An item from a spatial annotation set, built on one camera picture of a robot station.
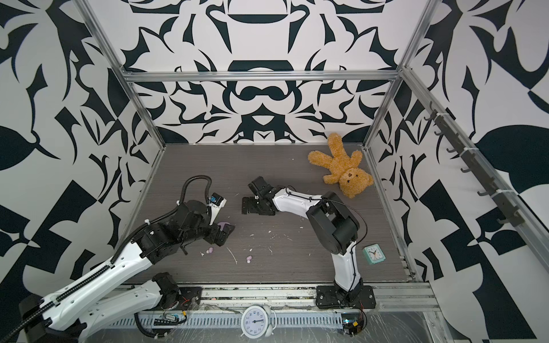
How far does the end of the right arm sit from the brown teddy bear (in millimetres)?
360

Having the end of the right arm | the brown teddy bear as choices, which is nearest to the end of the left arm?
the end of the right arm

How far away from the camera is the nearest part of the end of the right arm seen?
699 millimetres

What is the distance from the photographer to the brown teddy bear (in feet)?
3.22
